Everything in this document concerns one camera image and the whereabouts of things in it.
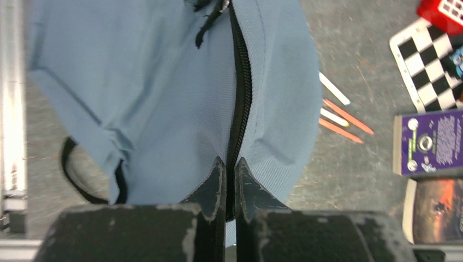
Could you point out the white yellow pen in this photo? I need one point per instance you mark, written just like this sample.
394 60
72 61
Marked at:
333 117

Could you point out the orange pencil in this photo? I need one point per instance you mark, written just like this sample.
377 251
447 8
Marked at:
348 117
338 130

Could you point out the red calculator toy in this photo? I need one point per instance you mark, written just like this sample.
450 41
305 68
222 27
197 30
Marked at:
443 14

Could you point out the blue robot toy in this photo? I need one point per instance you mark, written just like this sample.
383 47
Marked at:
453 63

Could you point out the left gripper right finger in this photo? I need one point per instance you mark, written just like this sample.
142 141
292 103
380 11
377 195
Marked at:
251 198

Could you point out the purple book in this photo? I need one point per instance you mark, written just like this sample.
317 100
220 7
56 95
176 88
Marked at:
428 144

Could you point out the orange pencil lower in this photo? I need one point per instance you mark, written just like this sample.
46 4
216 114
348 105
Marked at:
338 130

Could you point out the white blue pen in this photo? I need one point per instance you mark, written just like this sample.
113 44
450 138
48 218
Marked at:
333 89

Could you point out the dark novel book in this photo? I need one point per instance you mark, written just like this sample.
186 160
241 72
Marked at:
432 211

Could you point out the orange pencil upper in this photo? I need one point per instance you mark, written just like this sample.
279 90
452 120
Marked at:
348 117

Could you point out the blue student backpack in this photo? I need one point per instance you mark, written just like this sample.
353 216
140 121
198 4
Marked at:
154 110

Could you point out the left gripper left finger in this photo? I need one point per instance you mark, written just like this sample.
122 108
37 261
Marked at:
211 196

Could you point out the checkered chess board mat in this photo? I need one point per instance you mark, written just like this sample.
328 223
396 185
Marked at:
418 50

